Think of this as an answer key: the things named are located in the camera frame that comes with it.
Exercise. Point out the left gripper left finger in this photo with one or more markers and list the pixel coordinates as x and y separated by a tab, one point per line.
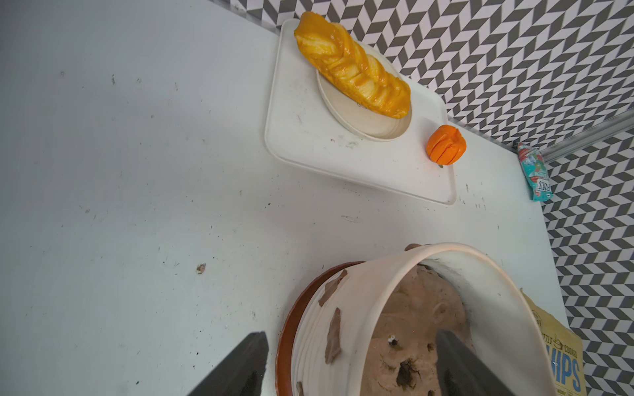
241	373

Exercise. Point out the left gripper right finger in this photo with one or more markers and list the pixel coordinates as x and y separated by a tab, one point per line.
460	371

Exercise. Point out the white ceramic pot with soil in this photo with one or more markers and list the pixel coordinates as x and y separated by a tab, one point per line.
371	328

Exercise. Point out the brown pot saucer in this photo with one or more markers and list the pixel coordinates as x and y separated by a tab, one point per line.
283	363

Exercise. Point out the mud flake on table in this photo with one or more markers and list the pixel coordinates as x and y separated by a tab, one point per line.
200	268

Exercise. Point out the yellow chips bag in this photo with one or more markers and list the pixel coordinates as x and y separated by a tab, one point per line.
564	350

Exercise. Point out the teal snack packet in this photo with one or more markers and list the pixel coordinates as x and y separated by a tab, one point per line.
534	170

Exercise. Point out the orange tangerine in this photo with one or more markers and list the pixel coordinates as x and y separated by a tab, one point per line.
446	146

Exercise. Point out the white cutting board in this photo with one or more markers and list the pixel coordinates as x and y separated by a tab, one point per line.
301	131

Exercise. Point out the yellow braided bread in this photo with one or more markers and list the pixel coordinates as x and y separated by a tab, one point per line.
343	62

